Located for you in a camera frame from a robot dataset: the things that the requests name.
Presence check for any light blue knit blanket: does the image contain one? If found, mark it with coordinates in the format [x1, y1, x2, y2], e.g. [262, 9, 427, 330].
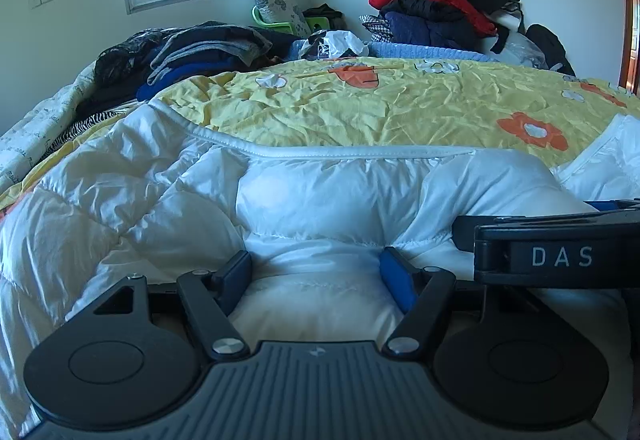
[367, 41, 501, 64]

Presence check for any dark blue cloth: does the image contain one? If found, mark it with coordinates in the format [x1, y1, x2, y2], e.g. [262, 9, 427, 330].
[137, 68, 236, 102]

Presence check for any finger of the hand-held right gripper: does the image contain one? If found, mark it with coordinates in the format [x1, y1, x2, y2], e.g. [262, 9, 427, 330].
[582, 197, 640, 213]
[452, 207, 640, 252]

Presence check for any white quilted down duvet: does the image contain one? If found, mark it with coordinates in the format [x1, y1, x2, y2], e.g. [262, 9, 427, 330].
[0, 99, 640, 440]

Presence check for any dark cloth bundle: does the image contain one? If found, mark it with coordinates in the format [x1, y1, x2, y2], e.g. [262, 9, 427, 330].
[302, 4, 344, 28]

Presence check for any black bag with white label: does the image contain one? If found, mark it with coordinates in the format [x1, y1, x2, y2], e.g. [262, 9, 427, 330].
[300, 38, 334, 61]

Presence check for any white plastic bag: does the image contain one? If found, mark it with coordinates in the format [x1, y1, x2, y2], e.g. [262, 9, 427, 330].
[307, 29, 371, 58]

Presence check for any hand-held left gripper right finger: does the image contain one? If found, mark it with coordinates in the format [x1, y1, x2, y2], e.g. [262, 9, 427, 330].
[378, 247, 551, 362]

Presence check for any zebra striped cloth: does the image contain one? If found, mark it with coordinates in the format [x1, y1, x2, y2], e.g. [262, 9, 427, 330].
[47, 108, 137, 147]

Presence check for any clear plastic bag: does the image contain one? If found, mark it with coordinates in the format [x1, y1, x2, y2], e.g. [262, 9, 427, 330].
[500, 31, 550, 70]

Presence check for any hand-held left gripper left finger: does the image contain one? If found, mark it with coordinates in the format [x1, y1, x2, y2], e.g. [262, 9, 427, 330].
[65, 250, 252, 362]

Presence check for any green plastic chair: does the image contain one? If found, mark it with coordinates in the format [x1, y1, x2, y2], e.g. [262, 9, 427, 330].
[250, 5, 333, 34]

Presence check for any pile of dark folded clothes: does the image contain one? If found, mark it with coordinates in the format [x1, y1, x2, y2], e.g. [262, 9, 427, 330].
[94, 20, 301, 94]

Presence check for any grey patterned pillow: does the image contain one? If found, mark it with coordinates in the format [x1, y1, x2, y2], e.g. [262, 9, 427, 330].
[249, 0, 313, 39]

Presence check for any wooden door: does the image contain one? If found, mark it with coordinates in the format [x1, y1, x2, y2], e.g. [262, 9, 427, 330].
[616, 0, 640, 96]

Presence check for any yellow floral bedsheet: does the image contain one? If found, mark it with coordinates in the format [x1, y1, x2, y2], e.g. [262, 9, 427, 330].
[0, 55, 640, 221]

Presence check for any black puffer jacket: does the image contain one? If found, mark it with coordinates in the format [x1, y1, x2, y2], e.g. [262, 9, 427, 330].
[382, 0, 468, 24]

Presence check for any white printed quilt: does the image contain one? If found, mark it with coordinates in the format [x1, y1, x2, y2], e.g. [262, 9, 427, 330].
[0, 63, 108, 187]

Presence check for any houndstooth cloth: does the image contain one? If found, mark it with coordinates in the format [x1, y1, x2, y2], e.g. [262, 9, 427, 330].
[359, 14, 393, 44]

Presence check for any navy blue jacket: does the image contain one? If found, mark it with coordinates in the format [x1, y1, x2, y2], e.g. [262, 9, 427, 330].
[382, 10, 488, 52]

